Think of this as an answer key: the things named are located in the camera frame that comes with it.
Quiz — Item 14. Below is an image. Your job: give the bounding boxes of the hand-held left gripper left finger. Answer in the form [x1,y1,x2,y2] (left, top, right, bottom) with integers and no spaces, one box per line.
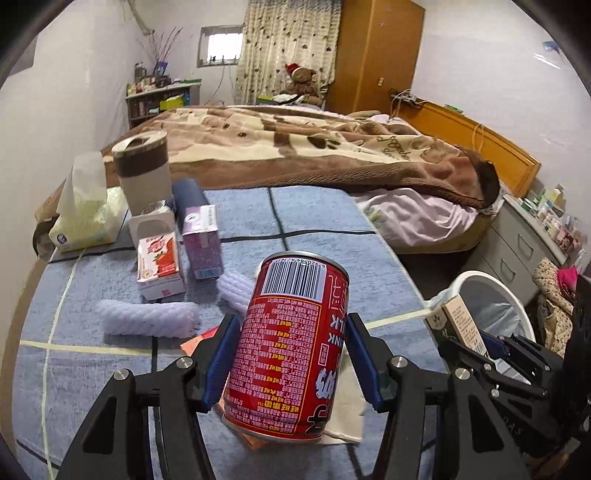
[55,314,242,480]

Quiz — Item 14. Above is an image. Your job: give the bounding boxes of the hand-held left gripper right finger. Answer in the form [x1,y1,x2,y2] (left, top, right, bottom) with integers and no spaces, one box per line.
[346,314,532,480]

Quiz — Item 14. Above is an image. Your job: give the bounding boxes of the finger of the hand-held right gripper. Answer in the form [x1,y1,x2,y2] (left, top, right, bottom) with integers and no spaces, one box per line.
[484,333,564,386]
[438,340,560,416]

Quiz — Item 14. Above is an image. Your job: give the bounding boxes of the red drink can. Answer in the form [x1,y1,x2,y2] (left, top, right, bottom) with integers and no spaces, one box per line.
[222,251,349,444]

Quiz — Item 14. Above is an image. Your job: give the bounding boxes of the beige cardboard box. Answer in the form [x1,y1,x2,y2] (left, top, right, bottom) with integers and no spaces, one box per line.
[426,295,492,358]

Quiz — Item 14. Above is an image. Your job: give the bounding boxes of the short white foam net sleeve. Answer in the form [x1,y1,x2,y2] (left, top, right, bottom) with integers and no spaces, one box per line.
[217,272,259,315]

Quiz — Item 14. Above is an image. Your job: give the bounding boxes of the long white foam net sleeve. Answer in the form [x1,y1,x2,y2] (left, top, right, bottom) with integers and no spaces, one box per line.
[97,299,200,339]

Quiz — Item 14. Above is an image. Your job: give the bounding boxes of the white trash bin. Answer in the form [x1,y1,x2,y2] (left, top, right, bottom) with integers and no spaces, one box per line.
[429,271,539,393]

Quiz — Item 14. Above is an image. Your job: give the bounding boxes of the strawberry milk carton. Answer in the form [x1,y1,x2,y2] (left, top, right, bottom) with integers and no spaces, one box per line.
[136,231,185,302]

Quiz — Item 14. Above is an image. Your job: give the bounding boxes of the beige paper napkin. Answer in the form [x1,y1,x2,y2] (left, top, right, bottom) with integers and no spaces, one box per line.
[323,355,365,445]

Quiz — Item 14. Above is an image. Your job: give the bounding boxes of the translucent bin liner bag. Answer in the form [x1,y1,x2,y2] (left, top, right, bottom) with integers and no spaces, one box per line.
[431,277,527,384]

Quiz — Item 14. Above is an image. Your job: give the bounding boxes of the pile of clothes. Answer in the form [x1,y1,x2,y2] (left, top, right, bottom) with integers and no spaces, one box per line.
[531,257,580,356]

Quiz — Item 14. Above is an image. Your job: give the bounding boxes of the grey nightstand cabinet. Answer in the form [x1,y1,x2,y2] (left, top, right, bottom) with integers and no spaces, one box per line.
[471,194,578,308]

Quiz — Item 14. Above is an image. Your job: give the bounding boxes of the purple milk carton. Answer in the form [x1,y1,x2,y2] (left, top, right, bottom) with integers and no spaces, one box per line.
[181,204,225,281]

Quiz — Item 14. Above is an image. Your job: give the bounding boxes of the row of bottles and boxes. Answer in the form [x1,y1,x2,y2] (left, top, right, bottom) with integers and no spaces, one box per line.
[519,184,585,254]

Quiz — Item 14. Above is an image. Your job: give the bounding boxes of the blue plaid cloth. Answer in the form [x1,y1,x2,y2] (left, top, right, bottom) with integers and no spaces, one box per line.
[11,185,444,480]

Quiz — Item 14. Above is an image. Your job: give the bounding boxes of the small white open box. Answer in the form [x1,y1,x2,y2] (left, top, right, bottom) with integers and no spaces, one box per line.
[128,205,178,252]

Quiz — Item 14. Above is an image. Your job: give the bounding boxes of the pink bed quilt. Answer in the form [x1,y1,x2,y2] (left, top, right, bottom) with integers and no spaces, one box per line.
[353,185,485,245]

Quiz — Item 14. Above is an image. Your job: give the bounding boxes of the beige cup with brown band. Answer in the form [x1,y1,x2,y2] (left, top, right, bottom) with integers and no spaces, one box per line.
[112,130,172,217]

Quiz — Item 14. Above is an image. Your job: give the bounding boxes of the yellow tissue pack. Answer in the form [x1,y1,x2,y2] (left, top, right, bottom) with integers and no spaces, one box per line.
[48,151,127,254]

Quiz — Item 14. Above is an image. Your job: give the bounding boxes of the brown printed blanket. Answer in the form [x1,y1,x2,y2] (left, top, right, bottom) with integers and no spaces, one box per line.
[104,105,502,208]

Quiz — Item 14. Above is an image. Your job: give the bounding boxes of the wooden headboard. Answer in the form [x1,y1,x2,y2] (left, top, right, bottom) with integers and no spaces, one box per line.
[397,100,541,198]

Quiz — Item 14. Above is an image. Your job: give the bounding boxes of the cluttered bookshelf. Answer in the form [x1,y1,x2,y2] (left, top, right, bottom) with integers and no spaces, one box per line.
[126,79,202,130]

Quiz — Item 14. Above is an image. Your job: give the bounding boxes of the brown teddy bear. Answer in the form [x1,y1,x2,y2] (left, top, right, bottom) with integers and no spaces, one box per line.
[277,64,324,106]

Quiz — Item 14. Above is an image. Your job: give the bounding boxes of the wooden wardrobe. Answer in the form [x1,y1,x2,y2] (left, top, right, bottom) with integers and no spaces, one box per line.
[330,0,426,116]

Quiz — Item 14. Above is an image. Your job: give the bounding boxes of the small window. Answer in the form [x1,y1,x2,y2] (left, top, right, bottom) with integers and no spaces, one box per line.
[198,25,245,68]

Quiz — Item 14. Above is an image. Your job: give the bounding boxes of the dried branches in vase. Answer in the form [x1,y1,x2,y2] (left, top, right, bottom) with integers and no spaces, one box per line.
[139,28,183,77]

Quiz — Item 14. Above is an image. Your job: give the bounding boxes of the patterned curtain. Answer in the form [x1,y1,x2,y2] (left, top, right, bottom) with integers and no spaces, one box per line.
[235,0,342,104]

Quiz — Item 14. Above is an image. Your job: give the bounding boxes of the power strip with cables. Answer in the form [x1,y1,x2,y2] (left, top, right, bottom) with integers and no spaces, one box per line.
[390,89,423,109]

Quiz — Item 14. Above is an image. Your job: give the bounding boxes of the wall pipe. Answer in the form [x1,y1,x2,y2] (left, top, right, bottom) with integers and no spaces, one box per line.
[124,0,154,37]

